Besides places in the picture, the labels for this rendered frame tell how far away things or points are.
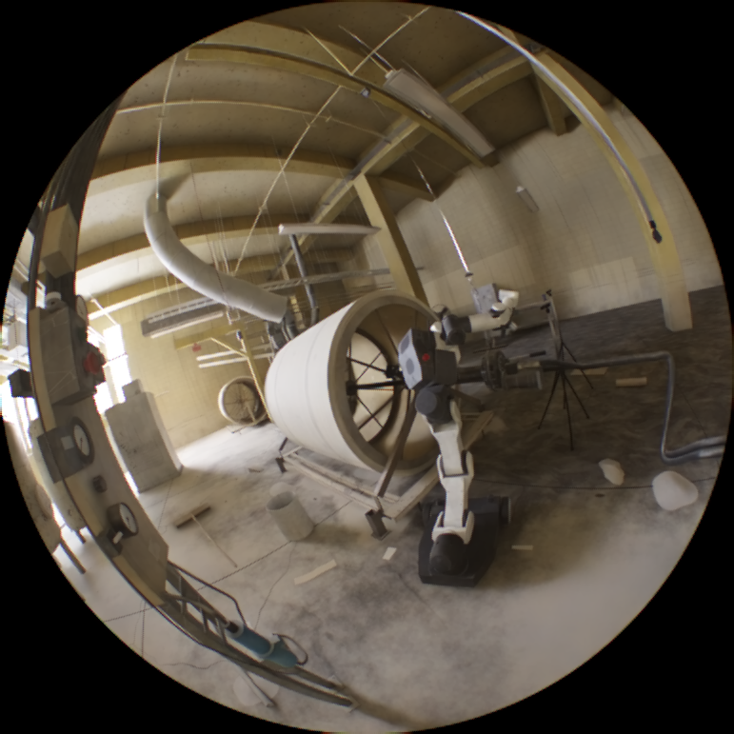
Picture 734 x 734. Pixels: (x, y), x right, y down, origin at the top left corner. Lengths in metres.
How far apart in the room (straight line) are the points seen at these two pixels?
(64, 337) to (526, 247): 9.92
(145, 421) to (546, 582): 6.92
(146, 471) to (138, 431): 0.96
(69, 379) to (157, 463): 6.29
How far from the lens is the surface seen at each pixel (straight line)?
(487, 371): 1.64
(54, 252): 0.72
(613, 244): 9.78
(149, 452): 6.72
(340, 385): 1.72
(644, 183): 5.76
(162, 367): 11.96
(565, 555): 1.65
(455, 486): 1.49
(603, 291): 9.65
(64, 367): 0.51
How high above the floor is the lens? 1.38
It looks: 6 degrees down
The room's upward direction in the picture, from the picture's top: 19 degrees counter-clockwise
